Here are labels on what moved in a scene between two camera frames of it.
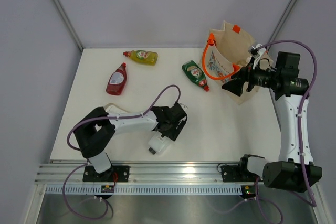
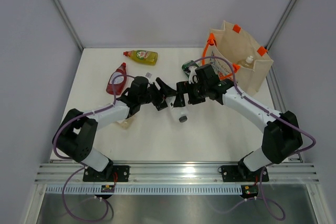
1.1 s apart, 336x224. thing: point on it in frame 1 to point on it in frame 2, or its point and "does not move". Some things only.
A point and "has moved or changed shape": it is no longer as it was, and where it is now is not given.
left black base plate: (90, 174) does not move
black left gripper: (172, 133) to (160, 103)
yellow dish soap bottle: (145, 56) does not move
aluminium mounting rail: (142, 173) does not move
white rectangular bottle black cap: (157, 144) has moved or changed shape
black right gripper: (235, 86) to (184, 87)
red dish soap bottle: (117, 81) does not move
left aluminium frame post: (61, 10) does not move
